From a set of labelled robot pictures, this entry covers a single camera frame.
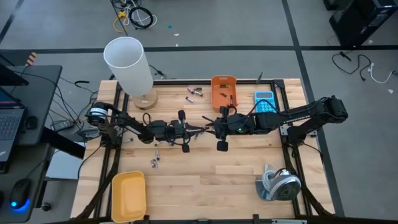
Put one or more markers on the black chair caster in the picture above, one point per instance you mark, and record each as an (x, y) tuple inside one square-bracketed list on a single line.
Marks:
[(46, 206)]

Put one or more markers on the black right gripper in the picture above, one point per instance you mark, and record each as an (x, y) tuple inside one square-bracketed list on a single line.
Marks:
[(233, 124)]

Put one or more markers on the black aluminium rig frame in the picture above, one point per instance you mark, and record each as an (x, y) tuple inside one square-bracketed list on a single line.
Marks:
[(186, 82)]

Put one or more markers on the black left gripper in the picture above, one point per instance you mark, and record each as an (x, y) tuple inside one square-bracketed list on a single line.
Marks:
[(178, 130)]

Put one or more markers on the blue calculator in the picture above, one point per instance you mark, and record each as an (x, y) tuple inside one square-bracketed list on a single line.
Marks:
[(265, 101)]

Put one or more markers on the white box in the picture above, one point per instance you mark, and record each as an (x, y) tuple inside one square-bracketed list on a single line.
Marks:
[(62, 168)]

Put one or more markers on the large silver Energizer battery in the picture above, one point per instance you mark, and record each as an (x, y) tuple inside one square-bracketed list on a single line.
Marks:
[(198, 93)]

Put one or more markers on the yellow plastic bin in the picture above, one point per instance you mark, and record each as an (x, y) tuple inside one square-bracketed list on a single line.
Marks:
[(129, 196)]

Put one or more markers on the orange black striped marker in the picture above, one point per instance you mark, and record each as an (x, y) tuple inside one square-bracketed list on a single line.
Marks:
[(31, 59)]

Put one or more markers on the black desk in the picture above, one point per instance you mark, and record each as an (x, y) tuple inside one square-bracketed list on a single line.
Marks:
[(40, 90)]

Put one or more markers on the black computer tower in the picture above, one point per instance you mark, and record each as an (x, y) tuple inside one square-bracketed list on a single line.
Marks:
[(351, 28), (388, 12)]

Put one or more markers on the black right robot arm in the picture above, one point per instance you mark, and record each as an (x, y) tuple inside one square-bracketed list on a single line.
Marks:
[(295, 116)]

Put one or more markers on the orange plastic bin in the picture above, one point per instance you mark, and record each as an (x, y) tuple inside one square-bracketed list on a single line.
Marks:
[(217, 93)]

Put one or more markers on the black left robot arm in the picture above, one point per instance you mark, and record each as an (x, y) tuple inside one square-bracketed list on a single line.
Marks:
[(130, 123)]

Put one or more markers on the large silver black battery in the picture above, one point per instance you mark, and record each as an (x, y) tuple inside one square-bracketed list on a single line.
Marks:
[(190, 90), (189, 99)]

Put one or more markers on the small black device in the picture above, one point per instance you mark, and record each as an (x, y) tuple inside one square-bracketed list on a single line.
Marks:
[(31, 122)]

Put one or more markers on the black laptop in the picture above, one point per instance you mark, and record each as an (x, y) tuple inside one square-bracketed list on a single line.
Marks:
[(9, 124)]

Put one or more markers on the white lamp with wooden base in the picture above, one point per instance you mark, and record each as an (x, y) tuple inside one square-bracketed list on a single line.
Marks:
[(129, 68)]

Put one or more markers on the black computer mouse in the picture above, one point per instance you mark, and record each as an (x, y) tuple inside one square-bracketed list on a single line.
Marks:
[(20, 193)]

